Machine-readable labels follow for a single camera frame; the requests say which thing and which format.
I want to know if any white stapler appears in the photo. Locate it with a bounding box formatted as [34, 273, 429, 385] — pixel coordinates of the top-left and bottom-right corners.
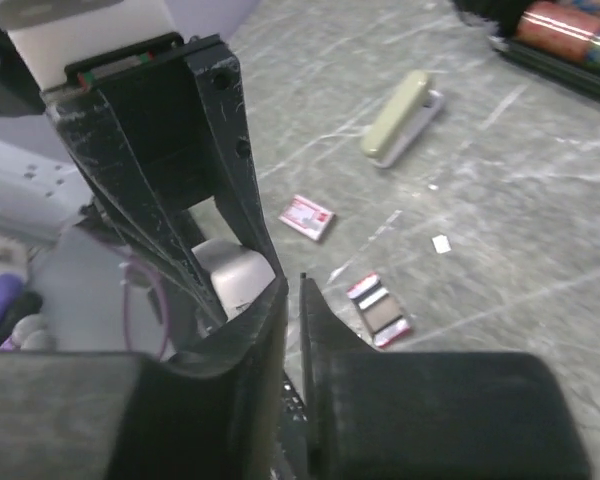
[192, 238, 275, 321]

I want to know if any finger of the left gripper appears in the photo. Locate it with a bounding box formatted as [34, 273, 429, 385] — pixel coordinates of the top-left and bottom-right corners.
[44, 33, 278, 320]

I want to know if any black poker chip case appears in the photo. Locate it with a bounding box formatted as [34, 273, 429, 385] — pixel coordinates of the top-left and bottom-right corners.
[452, 0, 600, 102]

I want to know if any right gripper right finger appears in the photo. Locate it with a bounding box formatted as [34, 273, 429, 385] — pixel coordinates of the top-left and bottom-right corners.
[300, 277, 593, 479]

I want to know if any small silver staple strip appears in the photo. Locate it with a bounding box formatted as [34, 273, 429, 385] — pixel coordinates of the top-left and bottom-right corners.
[432, 235, 452, 254]

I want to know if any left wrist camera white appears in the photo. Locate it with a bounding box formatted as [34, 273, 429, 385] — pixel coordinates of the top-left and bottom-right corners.
[0, 0, 176, 91]

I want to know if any red white staple box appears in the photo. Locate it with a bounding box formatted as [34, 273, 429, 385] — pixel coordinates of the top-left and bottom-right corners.
[279, 195, 335, 242]

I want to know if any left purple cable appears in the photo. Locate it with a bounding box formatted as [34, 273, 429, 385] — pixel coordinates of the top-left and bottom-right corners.
[0, 239, 171, 361]

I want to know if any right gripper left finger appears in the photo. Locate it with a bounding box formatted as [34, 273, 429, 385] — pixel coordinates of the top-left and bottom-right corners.
[0, 279, 288, 479]

